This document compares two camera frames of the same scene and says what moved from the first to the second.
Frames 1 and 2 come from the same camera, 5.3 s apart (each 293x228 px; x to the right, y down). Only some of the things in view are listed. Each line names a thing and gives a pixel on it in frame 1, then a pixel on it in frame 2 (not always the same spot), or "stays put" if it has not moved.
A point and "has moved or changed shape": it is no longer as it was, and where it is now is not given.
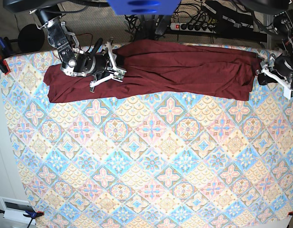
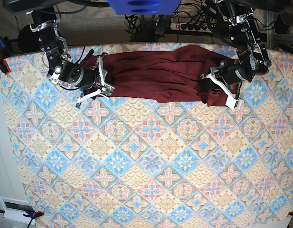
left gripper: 89,63 to 70,74
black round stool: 31,38 stays put
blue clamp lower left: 31,215 stays put
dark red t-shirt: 165,69 has moved or changed shape
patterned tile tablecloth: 155,160 stays put
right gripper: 280,67 to 230,75
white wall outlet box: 14,209 stays put
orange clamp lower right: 291,213 stays put
